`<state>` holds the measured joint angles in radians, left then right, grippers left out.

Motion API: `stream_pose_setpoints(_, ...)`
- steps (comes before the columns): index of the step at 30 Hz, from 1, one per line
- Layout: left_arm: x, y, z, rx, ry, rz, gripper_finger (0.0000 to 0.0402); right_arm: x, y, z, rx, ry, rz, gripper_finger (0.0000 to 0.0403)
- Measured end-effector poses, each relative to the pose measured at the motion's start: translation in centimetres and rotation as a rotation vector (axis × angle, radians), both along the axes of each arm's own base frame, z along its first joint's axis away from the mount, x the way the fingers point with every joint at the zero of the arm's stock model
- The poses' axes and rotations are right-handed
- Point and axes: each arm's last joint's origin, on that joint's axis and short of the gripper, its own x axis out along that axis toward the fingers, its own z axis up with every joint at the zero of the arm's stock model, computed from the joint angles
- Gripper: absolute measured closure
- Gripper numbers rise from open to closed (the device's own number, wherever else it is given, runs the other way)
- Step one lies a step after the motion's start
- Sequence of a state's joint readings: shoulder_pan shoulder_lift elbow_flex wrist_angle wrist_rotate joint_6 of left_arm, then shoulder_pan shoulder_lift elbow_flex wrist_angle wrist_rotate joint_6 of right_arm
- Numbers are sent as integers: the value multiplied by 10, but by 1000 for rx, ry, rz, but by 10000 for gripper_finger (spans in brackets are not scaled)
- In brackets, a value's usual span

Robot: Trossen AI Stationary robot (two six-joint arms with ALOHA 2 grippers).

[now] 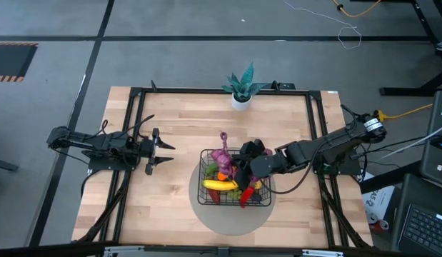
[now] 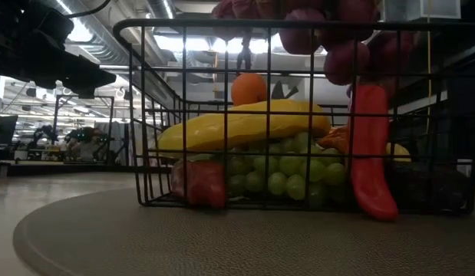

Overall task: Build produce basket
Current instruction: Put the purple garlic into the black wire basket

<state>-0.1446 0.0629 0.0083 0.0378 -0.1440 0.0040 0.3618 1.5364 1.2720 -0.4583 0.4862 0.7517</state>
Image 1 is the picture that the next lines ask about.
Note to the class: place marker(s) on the red drink can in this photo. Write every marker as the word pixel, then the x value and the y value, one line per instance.
pixel 381 225

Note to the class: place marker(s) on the black aluminium table frame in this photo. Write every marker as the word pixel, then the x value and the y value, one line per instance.
pixel 220 90

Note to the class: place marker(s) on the long ribbed red pepper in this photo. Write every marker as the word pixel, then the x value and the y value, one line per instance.
pixel 213 196

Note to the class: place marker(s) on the dark purple eggplant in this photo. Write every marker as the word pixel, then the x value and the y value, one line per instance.
pixel 257 197

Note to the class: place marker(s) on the black desk leg frame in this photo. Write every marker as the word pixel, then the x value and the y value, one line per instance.
pixel 402 91

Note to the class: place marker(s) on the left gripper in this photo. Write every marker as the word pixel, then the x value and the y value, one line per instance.
pixel 151 150

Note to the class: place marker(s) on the slender red chili pepper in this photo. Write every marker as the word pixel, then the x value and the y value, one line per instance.
pixel 246 198

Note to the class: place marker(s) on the green cucumber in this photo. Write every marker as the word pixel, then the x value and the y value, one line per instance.
pixel 210 168

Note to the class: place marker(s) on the green snake plant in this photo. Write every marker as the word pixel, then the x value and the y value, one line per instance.
pixel 243 84

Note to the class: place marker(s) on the silver aluminium bar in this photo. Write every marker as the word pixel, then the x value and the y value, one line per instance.
pixel 322 253
pixel 124 250

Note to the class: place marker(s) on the round grey placemat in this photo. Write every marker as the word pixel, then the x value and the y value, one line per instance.
pixel 231 221

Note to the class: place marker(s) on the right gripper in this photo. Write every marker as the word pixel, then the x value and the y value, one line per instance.
pixel 252 150

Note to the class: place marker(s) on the black chair base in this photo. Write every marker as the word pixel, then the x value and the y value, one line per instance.
pixel 3 165

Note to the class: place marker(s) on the yellow banana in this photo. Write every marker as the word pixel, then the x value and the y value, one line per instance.
pixel 220 185

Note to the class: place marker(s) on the small grey camera box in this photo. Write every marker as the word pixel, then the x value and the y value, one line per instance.
pixel 223 251

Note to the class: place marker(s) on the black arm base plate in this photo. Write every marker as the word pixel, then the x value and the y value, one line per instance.
pixel 342 167
pixel 110 165

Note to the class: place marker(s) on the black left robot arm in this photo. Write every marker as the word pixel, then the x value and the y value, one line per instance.
pixel 99 142

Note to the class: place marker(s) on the dark laptop with stickers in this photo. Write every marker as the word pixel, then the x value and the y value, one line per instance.
pixel 435 142

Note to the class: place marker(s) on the black laptop with keyboard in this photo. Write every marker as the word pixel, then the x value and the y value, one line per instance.
pixel 424 225

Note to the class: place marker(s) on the black hazard-striped floor mat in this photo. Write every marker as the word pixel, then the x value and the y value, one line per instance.
pixel 10 60

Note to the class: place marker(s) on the white plant pot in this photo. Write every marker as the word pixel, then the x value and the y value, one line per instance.
pixel 241 105

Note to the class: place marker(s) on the white cardboard box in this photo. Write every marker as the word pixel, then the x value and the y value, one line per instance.
pixel 379 201

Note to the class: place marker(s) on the green grape bunch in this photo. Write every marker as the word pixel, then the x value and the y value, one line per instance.
pixel 235 194

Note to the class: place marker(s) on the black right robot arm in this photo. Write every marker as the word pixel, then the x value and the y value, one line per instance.
pixel 331 144

